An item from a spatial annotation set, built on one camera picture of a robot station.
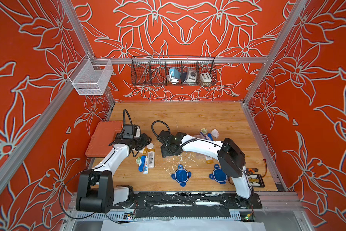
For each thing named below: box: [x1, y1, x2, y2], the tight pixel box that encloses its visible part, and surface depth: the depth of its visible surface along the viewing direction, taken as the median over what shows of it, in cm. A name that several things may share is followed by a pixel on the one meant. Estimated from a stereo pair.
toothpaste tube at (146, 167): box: [143, 155, 149, 175], surface depth 86 cm
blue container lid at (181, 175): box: [171, 164, 192, 188], surface depth 83 cm
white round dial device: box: [183, 69, 198, 83], surface depth 93 cm
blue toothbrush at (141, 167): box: [137, 155, 147, 173], surface depth 87 cm
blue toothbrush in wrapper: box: [199, 131, 214, 141], surface depth 100 cm
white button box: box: [200, 72, 212, 83], surface depth 96 cm
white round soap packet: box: [210, 128, 220, 140], surface depth 102 cm
